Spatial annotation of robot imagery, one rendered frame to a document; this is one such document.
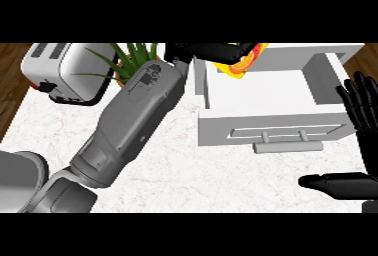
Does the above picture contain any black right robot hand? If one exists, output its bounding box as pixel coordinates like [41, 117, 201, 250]
[297, 70, 378, 203]

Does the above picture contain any white cabinet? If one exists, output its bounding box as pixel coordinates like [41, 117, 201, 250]
[245, 42, 366, 105]

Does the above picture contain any white drawer front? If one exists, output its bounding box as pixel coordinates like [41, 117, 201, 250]
[196, 112, 357, 148]

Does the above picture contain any yellow and orange cup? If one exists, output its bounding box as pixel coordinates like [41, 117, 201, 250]
[212, 42, 270, 80]

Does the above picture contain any green leafy plant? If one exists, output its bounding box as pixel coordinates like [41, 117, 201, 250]
[72, 42, 165, 85]

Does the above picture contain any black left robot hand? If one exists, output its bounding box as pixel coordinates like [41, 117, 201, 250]
[164, 42, 260, 66]

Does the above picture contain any orange plant pot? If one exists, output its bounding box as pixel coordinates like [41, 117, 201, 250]
[115, 75, 131, 89]

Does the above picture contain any grey drawer handle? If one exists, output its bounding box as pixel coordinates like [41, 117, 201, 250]
[252, 130, 325, 155]

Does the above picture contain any white open drawer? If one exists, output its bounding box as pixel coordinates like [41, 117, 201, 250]
[192, 53, 357, 148]

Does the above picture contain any white toaster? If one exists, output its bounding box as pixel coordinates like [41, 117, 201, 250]
[19, 42, 121, 107]

